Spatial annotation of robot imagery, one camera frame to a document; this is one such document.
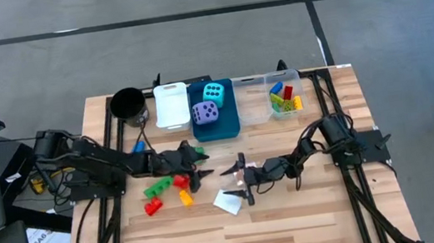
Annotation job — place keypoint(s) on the light green toy brick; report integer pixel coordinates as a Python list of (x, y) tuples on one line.
[(276, 99)]

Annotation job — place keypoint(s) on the lime green toy brick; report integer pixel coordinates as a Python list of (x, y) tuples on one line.
[(288, 105)]

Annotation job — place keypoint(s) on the long yellow toy brick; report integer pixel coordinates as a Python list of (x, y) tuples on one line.
[(297, 102)]

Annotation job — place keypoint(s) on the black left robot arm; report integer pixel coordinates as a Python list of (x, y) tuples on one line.
[(95, 154)]

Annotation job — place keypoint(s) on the red stepped toy brick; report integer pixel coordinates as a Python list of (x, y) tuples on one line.
[(153, 206)]

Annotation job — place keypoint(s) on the teal plastic tray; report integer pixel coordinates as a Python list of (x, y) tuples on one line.
[(226, 128)]

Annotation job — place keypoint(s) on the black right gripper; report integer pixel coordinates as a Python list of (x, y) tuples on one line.
[(267, 170)]

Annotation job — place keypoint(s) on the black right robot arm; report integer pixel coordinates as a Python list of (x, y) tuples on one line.
[(334, 131)]

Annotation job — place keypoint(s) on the mint foam dice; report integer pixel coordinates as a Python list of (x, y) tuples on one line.
[(214, 95)]

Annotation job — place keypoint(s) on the long green toy brick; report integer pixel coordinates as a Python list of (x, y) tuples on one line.
[(158, 187)]

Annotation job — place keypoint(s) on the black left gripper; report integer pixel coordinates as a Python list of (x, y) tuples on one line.
[(168, 162)]

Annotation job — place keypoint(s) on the white plastic bin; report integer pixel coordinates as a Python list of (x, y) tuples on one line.
[(172, 110)]

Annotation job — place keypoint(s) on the black cup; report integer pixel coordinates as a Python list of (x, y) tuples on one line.
[(128, 103)]

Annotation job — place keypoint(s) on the clear plastic bin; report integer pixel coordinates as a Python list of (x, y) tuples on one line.
[(282, 75), (253, 112)]

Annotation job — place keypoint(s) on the purple foam dice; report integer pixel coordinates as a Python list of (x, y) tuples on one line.
[(205, 113)]

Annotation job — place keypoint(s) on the yellow black tool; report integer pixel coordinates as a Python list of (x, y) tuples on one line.
[(37, 185)]

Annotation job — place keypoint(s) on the small yellow toy brick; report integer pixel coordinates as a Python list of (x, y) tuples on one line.
[(186, 198)]

